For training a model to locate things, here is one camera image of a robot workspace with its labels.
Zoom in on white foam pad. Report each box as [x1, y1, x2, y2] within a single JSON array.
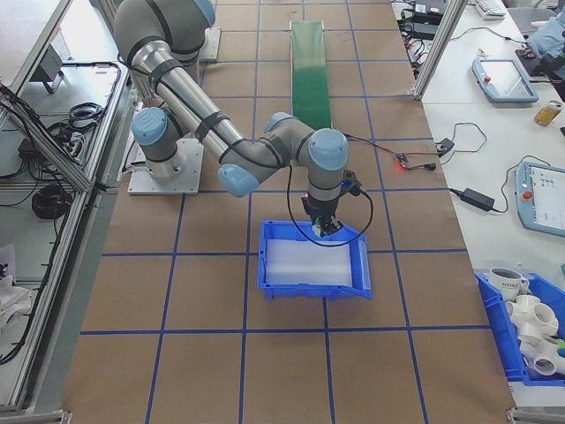
[[264, 238, 354, 286]]

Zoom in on blue plastic bin with foam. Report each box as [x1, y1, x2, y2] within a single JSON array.
[[256, 219, 373, 302]]

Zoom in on green conveyor belt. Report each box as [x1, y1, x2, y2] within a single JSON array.
[[289, 19, 335, 133]]

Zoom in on white printed mug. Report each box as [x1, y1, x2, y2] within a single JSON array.
[[487, 267, 531, 301]]

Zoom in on blue bin with pipe fittings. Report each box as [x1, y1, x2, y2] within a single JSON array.
[[474, 269, 565, 388]]

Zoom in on black power supply brick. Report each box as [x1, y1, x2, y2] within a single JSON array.
[[412, 0, 449, 14], [399, 19, 441, 40]]

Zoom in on teach pendant with lit screen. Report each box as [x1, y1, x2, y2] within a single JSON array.
[[514, 159, 565, 234]]

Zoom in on white pipe fitting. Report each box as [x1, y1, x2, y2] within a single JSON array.
[[518, 335, 565, 379], [505, 294, 560, 341]]

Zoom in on teach pendant with dark screen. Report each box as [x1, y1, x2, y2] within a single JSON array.
[[471, 57, 540, 105]]

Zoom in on bottle of yellow liquid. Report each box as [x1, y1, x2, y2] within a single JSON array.
[[533, 99, 564, 127]]

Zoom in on white keyboard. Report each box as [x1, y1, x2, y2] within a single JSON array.
[[474, 0, 508, 21]]

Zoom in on blue clothed person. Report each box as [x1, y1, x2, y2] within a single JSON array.
[[524, 6, 565, 57]]

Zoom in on grey metal box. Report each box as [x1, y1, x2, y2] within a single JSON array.
[[29, 43, 67, 95]]

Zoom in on white cloth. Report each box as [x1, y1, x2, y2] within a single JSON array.
[[0, 245, 34, 328]]

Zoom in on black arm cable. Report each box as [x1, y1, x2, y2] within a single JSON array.
[[285, 165, 374, 248]]

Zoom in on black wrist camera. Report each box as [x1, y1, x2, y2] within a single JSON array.
[[342, 170, 365, 195]]

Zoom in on red black conveyor wire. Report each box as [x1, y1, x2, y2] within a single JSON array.
[[346, 132, 403, 160]]

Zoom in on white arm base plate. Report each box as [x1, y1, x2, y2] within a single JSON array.
[[198, 26, 222, 63], [126, 137, 207, 196]]

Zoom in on small black box with wire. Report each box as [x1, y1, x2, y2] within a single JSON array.
[[434, 122, 486, 165]]

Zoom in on black power adapter with cable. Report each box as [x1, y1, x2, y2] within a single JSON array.
[[448, 165, 526, 214]]

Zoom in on coloured wire bundle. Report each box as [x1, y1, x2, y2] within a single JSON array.
[[403, 37, 432, 80]]

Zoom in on aluminium frame post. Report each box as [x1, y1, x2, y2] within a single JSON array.
[[412, 0, 463, 102]]

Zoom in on V-shaped metal frame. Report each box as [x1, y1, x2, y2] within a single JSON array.
[[0, 0, 138, 414]]

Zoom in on black cable bundle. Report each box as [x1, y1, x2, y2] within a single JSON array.
[[65, 101, 105, 132]]

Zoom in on coiled black cable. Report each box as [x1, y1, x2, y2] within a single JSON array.
[[31, 183, 74, 222]]

